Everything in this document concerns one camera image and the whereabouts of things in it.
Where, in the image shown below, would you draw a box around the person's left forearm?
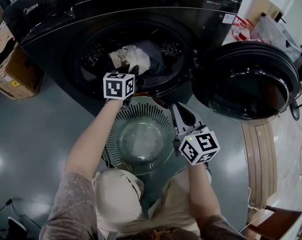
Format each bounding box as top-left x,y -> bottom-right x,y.
64,98 -> 124,183

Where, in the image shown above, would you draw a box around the person's brown shirt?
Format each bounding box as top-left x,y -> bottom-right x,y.
39,170 -> 249,240

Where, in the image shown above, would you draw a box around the dark grey garment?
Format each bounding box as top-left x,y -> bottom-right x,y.
134,40 -> 168,76

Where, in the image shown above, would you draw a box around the black washing machine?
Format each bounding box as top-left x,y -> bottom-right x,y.
2,0 -> 249,117

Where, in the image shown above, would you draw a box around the black standing fan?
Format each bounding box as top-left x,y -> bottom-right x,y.
289,97 -> 302,122

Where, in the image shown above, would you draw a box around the wooden platform step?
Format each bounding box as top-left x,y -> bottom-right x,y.
241,122 -> 279,210

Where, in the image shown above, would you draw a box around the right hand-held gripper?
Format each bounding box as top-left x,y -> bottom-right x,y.
170,102 -> 221,166

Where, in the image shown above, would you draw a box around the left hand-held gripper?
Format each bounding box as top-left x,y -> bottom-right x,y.
103,65 -> 141,111

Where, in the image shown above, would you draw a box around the person's beige shorts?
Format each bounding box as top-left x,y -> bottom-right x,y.
92,165 -> 213,238

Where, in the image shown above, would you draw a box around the red and white plastic bag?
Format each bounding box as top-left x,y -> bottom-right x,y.
231,15 -> 252,41

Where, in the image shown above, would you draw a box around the person's right forearm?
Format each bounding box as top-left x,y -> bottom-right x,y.
188,162 -> 222,225

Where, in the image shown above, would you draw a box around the brown cardboard sheet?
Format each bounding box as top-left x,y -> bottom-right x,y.
245,0 -> 284,33

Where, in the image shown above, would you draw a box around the large brown cardboard box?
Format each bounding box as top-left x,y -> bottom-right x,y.
0,28 -> 45,101

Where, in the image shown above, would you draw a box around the black floor cable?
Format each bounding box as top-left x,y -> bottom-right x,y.
0,197 -> 43,230

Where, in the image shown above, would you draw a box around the white clothes piece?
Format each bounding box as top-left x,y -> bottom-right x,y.
108,45 -> 151,75

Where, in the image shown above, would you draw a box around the round black washing machine door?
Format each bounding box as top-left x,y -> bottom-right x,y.
192,40 -> 301,127

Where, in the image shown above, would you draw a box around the round slatted laundry basket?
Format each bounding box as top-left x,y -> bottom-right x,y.
104,95 -> 178,177

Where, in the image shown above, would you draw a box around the brown wooden stool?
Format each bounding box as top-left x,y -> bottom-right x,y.
245,205 -> 302,240

